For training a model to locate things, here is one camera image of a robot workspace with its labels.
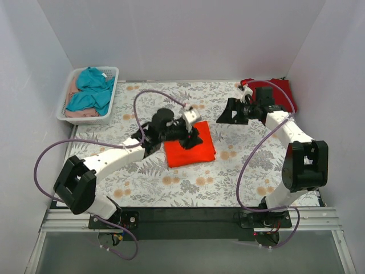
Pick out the orange t-shirt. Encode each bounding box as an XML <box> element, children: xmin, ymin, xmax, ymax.
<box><xmin>164</xmin><ymin>121</ymin><xmax>216</xmax><ymax>168</ymax></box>

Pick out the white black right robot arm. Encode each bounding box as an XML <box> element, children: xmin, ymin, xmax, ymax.
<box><xmin>216</xmin><ymin>83</ymin><xmax>329</xmax><ymax>227</ymax></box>

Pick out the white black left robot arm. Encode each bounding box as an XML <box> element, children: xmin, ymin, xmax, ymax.
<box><xmin>54</xmin><ymin>107</ymin><xmax>202</xmax><ymax>228</ymax></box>

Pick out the folded dark red t-shirt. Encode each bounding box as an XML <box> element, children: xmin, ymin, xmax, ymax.
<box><xmin>238</xmin><ymin>78</ymin><xmax>297</xmax><ymax>112</ymax></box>

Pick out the floral patterned table mat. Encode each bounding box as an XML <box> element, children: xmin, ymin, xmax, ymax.
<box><xmin>67</xmin><ymin>82</ymin><xmax>286</xmax><ymax>207</ymax></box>

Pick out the white plastic laundry basket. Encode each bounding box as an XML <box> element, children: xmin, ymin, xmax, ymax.
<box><xmin>56</xmin><ymin>66</ymin><xmax>119</xmax><ymax>125</ymax></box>

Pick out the teal t-shirt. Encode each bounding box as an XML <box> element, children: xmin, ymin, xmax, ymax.
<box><xmin>66</xmin><ymin>67</ymin><xmax>115</xmax><ymax>116</ymax></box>

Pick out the pink t-shirt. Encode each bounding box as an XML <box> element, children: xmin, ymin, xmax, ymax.
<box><xmin>65</xmin><ymin>78</ymin><xmax>99</xmax><ymax>118</ymax></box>

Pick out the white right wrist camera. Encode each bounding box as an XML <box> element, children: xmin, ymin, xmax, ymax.
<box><xmin>238</xmin><ymin>80</ymin><xmax>253</xmax><ymax>102</ymax></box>

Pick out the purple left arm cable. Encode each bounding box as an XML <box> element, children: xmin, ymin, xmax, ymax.
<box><xmin>33</xmin><ymin>88</ymin><xmax>195</xmax><ymax>261</ymax></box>

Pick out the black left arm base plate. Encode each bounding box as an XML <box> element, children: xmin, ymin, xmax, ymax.
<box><xmin>88</xmin><ymin>211</ymin><xmax>140</xmax><ymax>230</ymax></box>

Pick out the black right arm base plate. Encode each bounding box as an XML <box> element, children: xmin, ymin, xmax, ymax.
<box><xmin>238</xmin><ymin>209</ymin><xmax>292</xmax><ymax>229</ymax></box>

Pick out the aluminium rail frame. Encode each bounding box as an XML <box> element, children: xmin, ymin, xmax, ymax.
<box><xmin>26</xmin><ymin>207</ymin><xmax>356</xmax><ymax>273</ymax></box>

